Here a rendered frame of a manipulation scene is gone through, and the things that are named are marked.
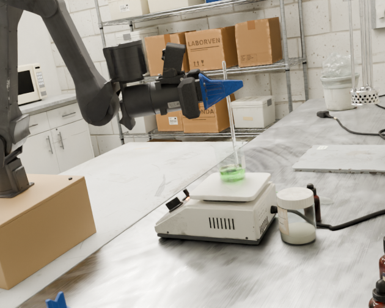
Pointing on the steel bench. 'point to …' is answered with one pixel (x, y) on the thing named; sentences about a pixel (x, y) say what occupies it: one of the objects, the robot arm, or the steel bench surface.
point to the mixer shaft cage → (361, 95)
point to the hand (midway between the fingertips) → (222, 86)
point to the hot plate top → (207, 193)
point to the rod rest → (57, 302)
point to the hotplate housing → (222, 219)
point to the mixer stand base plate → (349, 159)
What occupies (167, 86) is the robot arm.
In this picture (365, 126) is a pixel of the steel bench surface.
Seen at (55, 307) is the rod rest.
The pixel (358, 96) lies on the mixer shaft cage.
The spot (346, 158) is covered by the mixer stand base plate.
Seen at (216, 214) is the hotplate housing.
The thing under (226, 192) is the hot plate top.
